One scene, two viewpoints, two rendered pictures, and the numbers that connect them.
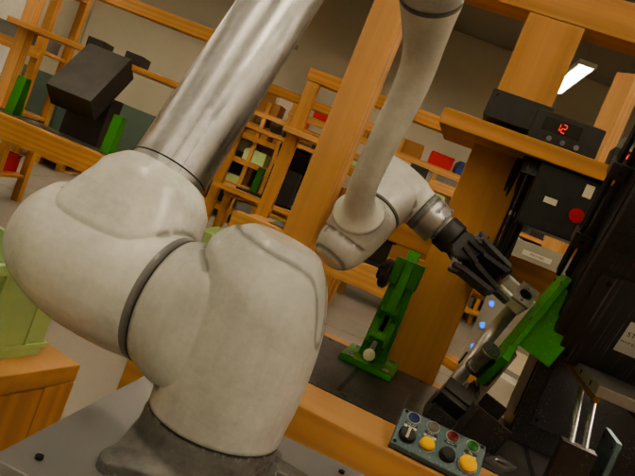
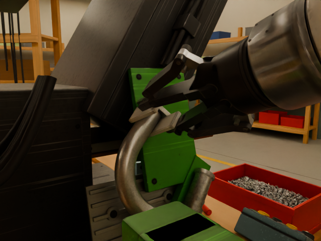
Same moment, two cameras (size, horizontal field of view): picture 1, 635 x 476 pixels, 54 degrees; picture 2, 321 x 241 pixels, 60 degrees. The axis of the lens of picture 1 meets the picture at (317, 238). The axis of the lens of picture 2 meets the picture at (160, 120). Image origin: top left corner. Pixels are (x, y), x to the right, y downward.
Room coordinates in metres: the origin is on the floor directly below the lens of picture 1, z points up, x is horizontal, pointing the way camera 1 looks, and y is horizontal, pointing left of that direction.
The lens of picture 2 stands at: (1.61, -0.13, 1.26)
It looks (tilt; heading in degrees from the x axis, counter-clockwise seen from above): 10 degrees down; 222
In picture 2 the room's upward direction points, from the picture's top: straight up
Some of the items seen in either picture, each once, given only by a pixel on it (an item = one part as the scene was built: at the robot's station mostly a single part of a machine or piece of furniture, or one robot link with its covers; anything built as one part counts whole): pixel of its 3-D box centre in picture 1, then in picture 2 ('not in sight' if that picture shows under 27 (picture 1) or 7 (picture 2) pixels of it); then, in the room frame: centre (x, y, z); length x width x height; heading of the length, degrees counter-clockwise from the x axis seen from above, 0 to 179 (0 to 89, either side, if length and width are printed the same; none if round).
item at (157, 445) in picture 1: (222, 448); not in sight; (0.68, 0.01, 0.95); 0.22 x 0.18 x 0.06; 90
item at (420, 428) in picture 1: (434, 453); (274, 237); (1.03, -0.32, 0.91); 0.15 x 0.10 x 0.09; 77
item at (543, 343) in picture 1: (546, 324); (155, 123); (1.23, -0.48, 1.17); 0.13 x 0.12 x 0.20; 77
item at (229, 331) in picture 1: (243, 325); not in sight; (0.68, 0.04, 1.08); 0.18 x 0.16 x 0.22; 74
